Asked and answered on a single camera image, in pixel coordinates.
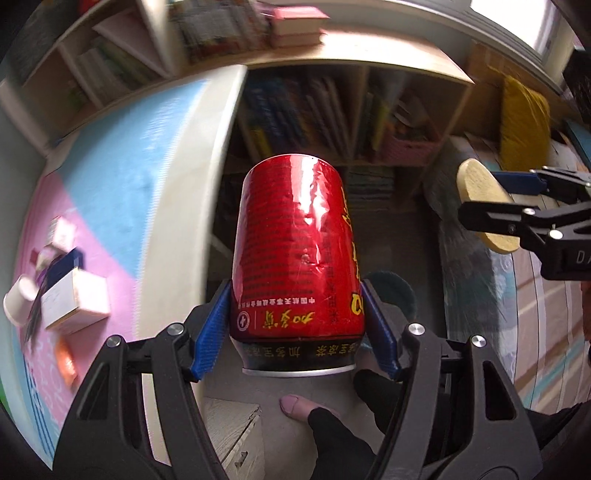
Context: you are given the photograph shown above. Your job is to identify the wooden bookshelf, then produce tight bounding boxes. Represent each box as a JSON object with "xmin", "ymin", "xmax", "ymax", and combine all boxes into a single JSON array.
[{"xmin": 1, "ymin": 1, "xmax": 474, "ymax": 207}]

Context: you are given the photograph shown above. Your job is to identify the yellow cushion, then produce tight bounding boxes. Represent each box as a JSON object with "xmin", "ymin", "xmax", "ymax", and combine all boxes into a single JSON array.
[{"xmin": 500, "ymin": 75, "xmax": 551, "ymax": 172}]

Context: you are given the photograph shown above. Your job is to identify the patterned bed quilt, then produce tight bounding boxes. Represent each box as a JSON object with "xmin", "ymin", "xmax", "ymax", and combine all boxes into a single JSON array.
[{"xmin": 424, "ymin": 134, "xmax": 590, "ymax": 414}]

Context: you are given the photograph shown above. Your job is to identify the white desk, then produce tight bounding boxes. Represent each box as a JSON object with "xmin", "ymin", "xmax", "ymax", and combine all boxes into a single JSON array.
[{"xmin": 43, "ymin": 64, "xmax": 250, "ymax": 467}]

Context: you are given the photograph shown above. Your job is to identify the white paper cup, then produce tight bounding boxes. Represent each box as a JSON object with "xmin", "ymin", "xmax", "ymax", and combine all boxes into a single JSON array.
[{"xmin": 3, "ymin": 275, "xmax": 39, "ymax": 327}]

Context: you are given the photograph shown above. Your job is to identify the white drawer cabinet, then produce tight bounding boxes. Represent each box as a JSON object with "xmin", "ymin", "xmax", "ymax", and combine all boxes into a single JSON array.
[{"xmin": 204, "ymin": 398, "xmax": 266, "ymax": 480}]

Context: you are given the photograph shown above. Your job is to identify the red drink can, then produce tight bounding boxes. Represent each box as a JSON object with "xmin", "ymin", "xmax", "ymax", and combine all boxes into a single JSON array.
[{"xmin": 229, "ymin": 154, "xmax": 366, "ymax": 378}]

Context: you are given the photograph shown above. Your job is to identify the pink storage basket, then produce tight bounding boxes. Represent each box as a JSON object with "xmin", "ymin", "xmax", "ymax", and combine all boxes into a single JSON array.
[{"xmin": 381, "ymin": 136, "xmax": 440, "ymax": 167}]

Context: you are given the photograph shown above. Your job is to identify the white box on desk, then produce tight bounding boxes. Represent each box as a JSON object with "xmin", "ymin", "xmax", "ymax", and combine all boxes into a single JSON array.
[{"xmin": 41, "ymin": 268, "xmax": 110, "ymax": 335}]

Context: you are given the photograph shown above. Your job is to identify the teal trash bin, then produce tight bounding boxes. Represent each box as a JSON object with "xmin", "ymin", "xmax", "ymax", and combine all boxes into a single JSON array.
[{"xmin": 367, "ymin": 271, "xmax": 418, "ymax": 321}]

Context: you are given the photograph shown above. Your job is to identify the round yellow sponge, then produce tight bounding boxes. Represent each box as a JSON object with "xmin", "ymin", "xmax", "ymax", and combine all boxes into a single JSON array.
[{"xmin": 455, "ymin": 157, "xmax": 522, "ymax": 255}]

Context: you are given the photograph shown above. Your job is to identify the stacked red books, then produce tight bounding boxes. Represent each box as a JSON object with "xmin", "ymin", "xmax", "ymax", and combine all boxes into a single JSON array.
[{"xmin": 270, "ymin": 6, "xmax": 329, "ymax": 48}]

